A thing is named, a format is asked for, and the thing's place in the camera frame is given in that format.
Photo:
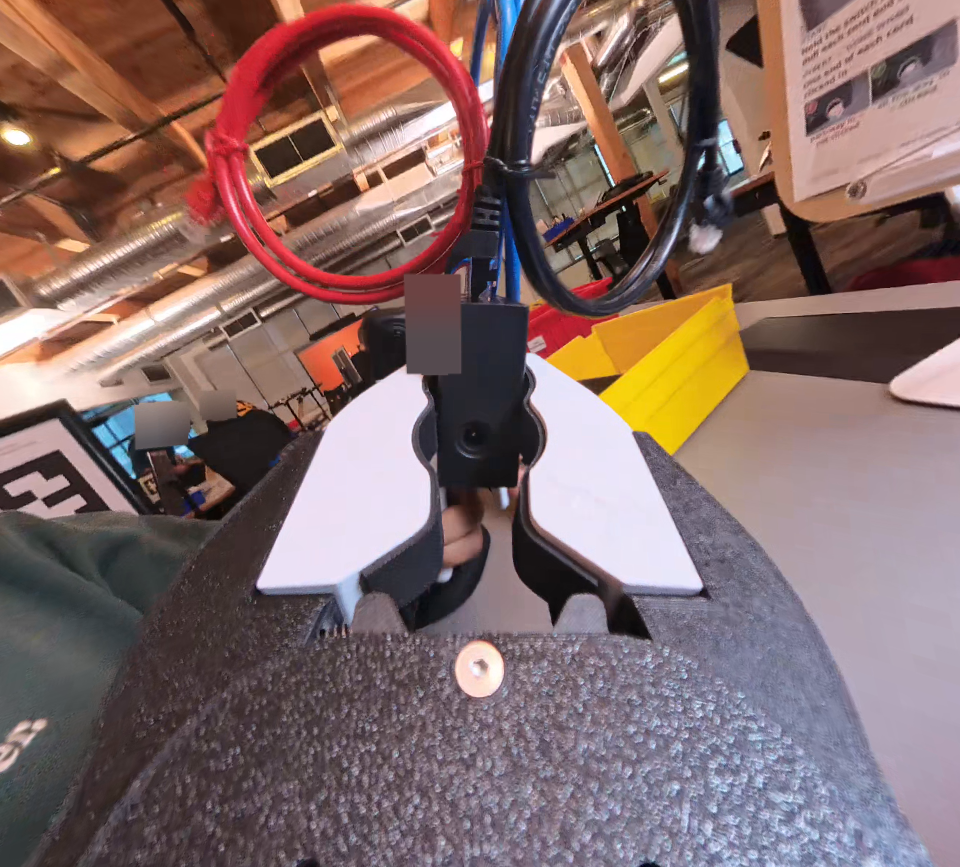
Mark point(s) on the person's left hand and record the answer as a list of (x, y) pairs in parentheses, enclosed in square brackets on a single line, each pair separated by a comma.
[(465, 537)]

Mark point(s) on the orange screen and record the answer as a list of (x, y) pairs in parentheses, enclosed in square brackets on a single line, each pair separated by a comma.
[(322, 364)]

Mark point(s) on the printed instruction sheet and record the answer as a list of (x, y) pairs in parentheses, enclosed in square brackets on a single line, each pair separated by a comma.
[(862, 19)]

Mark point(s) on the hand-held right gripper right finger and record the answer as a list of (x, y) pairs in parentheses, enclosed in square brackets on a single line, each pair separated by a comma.
[(600, 492)]

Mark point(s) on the person's left forearm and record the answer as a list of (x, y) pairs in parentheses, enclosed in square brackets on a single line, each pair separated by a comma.
[(60, 619)]

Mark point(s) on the round ceiling light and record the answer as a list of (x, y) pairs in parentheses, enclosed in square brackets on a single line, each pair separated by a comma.
[(15, 134)]

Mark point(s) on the red plastic bin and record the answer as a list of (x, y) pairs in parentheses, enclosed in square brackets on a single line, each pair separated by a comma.
[(555, 327)]

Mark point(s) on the pale wooden board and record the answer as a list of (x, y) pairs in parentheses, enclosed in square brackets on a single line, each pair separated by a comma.
[(825, 211)]

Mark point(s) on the black network switch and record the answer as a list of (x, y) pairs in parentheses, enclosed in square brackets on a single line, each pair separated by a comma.
[(480, 417)]

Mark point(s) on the white rounded object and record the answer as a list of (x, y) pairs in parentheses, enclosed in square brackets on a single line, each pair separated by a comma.
[(934, 379)]

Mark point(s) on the yellow plastic bin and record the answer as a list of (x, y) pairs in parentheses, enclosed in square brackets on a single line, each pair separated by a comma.
[(675, 372)]

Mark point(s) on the wooden standing desk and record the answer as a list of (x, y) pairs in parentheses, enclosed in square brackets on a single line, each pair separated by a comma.
[(622, 196)]

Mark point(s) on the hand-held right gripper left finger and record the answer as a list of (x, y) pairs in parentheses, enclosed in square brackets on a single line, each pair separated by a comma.
[(352, 492)]

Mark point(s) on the black framed marker sign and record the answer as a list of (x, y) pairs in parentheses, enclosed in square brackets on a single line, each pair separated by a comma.
[(45, 462)]

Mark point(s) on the silver air duct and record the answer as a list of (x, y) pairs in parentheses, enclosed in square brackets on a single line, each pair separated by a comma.
[(112, 267)]

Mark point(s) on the black table mat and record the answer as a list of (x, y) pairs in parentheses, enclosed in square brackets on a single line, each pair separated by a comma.
[(825, 353)]

